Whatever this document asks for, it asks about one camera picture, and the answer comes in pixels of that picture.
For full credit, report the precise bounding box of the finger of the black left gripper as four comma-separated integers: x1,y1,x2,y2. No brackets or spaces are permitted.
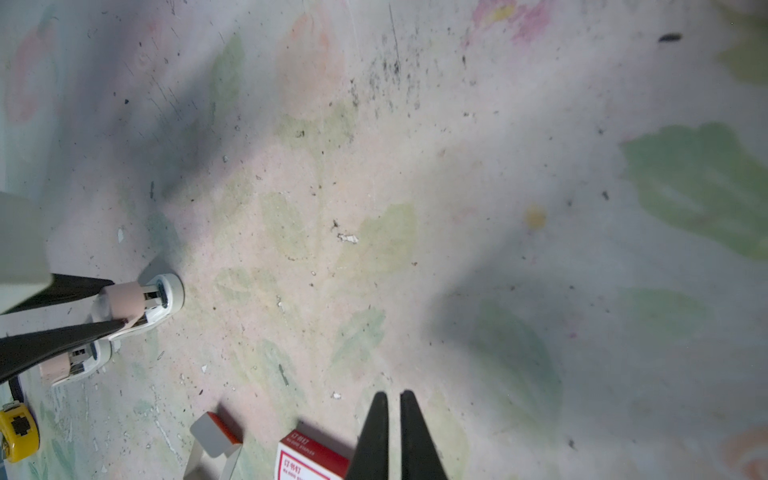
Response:
0,319,126,383
2,274,114,315

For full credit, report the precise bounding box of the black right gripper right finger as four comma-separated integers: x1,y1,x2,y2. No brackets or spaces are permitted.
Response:
400,390,448,480

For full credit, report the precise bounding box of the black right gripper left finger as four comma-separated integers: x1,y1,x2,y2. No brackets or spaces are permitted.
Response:
345,392,389,480

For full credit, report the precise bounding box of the red white staple box sleeve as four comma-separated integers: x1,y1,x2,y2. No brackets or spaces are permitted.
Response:
274,429,350,480

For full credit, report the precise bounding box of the pink white stapler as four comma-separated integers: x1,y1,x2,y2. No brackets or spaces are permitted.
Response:
87,273,185,342
39,338,121,388

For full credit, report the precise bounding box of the white staple box tray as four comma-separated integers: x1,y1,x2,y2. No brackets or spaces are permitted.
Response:
182,412,243,480

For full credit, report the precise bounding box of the yellow small object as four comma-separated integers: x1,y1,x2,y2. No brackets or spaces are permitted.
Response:
1,401,40,463

